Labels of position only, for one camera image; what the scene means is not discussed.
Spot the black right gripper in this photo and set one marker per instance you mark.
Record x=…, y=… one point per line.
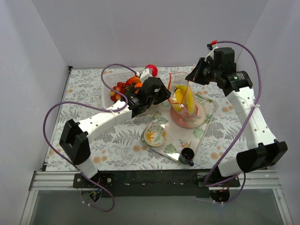
x=197, y=71

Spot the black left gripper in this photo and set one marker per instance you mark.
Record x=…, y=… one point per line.
x=161, y=93

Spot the yellow banana bunch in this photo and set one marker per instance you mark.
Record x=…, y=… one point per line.
x=180, y=94

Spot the clear zip top bag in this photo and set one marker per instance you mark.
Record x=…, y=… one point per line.
x=177, y=78

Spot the yellow mango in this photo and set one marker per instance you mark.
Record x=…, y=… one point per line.
x=190, y=101

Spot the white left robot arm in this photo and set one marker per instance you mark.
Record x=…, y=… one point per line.
x=76, y=136

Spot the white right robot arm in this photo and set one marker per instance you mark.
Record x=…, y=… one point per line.
x=264, y=150

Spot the orange fruit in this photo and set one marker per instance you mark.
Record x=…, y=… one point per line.
x=137, y=87

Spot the red pomegranate on basket rim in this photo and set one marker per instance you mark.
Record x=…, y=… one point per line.
x=153, y=69

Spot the orange red mango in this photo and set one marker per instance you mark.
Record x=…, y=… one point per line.
x=132, y=80

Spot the red cherries cluster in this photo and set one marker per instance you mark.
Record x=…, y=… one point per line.
x=115, y=94

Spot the pink white plate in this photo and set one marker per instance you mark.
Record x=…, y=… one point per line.
x=182, y=118

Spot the floral small bowl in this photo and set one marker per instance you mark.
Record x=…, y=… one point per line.
x=155, y=135

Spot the white plastic fruit basket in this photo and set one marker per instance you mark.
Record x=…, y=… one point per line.
x=111, y=79

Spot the leaf pattern tray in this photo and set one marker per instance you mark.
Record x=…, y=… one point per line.
x=180, y=137

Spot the floral tablecloth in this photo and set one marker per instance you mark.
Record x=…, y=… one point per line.
x=120, y=148

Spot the dark blue cup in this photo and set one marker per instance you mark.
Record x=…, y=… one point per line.
x=186, y=156

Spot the black base bar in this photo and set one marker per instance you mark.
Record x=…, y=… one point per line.
x=187, y=182

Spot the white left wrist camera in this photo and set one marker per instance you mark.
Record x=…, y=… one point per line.
x=144, y=75

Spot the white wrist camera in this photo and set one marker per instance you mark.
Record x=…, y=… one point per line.
x=211, y=46
x=144, y=75

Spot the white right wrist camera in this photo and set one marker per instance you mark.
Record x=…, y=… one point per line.
x=211, y=46

